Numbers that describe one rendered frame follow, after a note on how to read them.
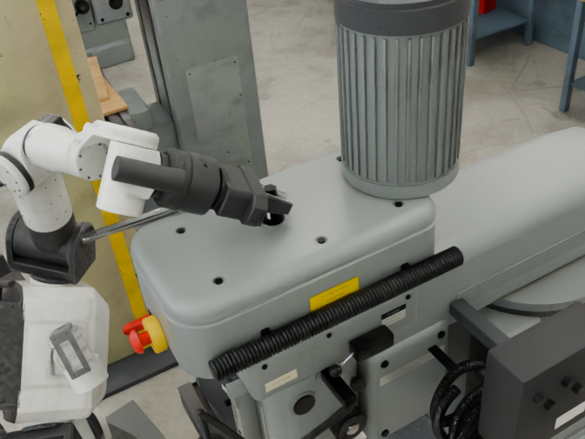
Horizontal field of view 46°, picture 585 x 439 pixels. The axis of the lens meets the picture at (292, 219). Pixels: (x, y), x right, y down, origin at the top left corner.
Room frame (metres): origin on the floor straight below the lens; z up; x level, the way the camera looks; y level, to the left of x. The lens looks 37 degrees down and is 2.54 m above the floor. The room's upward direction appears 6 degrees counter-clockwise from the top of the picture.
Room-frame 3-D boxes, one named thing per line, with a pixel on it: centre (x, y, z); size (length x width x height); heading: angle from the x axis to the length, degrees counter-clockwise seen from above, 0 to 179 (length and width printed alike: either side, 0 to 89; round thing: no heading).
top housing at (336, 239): (0.89, 0.02, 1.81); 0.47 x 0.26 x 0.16; 116
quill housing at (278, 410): (0.88, 0.03, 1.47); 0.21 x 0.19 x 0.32; 26
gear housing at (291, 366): (0.90, -0.01, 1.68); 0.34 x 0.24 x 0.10; 116
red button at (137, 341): (0.77, 0.26, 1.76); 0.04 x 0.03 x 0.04; 26
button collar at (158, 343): (0.78, 0.24, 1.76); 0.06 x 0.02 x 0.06; 26
